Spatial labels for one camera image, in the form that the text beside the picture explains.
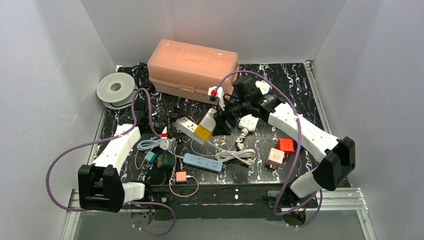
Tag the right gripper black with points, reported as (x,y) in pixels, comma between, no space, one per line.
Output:
(226,114)

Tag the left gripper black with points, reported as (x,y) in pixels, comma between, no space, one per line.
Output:
(156,124)

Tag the white long power strip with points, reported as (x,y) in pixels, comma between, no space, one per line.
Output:
(249,123)

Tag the white cube charger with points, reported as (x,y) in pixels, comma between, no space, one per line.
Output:
(208,122)

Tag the teal plug adapter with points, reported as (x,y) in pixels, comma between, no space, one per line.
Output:
(150,157)

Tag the white usb charging hub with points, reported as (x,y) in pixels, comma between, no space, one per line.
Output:
(187,127)

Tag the dark green cube charger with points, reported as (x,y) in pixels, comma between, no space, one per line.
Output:
(166,161)

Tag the light blue power strip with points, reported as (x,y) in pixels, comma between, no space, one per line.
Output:
(202,162)

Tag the pink translucent plastic storage box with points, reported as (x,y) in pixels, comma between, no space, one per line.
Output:
(189,71)

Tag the pink plug adapter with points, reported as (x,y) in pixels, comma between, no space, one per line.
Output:
(275,158)

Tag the red cube socket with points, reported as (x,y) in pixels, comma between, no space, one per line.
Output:
(286,145)

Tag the small pink usb charger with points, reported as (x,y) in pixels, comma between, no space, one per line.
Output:
(181,177)

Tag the yellow cube socket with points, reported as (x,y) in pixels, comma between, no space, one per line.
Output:
(202,133)

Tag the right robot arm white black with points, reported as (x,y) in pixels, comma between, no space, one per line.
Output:
(336,157)

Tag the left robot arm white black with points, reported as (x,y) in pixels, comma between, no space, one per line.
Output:
(99,184)

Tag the grey filament spool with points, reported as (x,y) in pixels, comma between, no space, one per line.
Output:
(116,90)

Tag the aluminium frame rail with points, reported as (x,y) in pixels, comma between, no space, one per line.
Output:
(340,199)

